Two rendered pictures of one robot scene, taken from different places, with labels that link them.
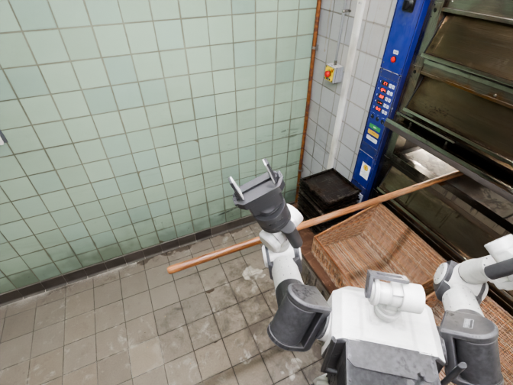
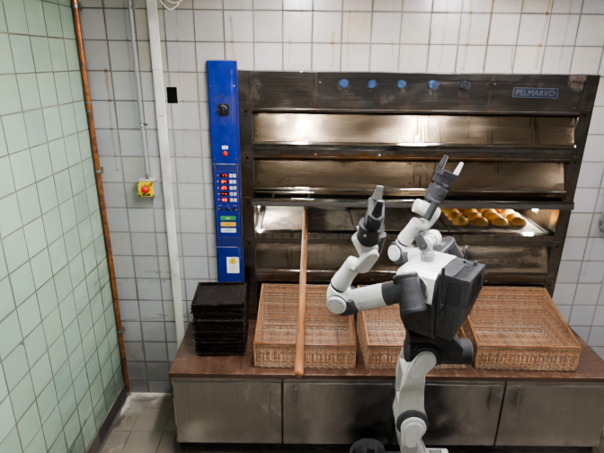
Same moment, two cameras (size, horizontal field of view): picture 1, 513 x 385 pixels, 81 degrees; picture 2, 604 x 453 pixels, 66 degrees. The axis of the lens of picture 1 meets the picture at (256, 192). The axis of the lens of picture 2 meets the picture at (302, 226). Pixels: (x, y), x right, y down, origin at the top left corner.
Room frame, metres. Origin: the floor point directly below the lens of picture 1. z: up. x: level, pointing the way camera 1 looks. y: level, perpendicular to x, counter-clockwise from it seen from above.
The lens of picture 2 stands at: (0.13, 1.50, 2.16)
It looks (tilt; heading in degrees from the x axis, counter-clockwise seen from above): 20 degrees down; 294
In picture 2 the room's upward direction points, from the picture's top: 1 degrees clockwise
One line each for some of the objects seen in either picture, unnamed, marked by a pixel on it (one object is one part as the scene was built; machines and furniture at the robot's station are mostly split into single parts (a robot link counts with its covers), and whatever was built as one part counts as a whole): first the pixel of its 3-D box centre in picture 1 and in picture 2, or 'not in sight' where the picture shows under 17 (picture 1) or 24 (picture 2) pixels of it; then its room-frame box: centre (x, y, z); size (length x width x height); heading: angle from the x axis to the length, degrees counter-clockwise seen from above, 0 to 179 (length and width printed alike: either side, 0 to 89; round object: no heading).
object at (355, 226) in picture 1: (373, 258); (305, 323); (1.08, -0.68, 0.72); 0.56 x 0.49 x 0.28; 23
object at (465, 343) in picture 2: not in sight; (438, 344); (0.30, -0.35, 1.00); 0.28 x 0.13 x 0.18; 23
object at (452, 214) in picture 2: not in sight; (475, 208); (0.31, -1.81, 1.21); 0.61 x 0.48 x 0.06; 114
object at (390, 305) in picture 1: (395, 297); (429, 243); (0.39, -0.33, 1.46); 0.10 x 0.07 x 0.09; 78
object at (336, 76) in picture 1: (333, 72); (147, 187); (2.00, -0.50, 1.46); 0.10 x 0.07 x 0.10; 24
